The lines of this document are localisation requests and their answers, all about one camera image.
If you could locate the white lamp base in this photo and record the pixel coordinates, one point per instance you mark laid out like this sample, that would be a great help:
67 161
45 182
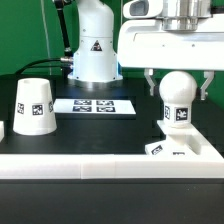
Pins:
178 142

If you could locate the white lamp shade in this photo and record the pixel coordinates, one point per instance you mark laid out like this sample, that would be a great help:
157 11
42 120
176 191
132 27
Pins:
34 112

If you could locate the white marker sheet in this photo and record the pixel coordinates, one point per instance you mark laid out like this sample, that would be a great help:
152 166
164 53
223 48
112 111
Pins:
94 106

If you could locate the white lamp bulb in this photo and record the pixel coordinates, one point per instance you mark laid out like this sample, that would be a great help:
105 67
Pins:
177 90

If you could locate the white L-shaped fence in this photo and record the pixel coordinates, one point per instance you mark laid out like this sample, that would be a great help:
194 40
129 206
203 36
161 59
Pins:
208 164

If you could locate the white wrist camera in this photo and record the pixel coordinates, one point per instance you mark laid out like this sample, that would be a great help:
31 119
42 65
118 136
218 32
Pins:
138 9

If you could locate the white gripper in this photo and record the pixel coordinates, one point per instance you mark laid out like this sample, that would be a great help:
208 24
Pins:
144 44

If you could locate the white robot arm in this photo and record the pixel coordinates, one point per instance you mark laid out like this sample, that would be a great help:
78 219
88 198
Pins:
96 60

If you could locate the white block at left edge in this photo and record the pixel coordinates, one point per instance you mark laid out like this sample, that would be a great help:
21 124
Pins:
1 130

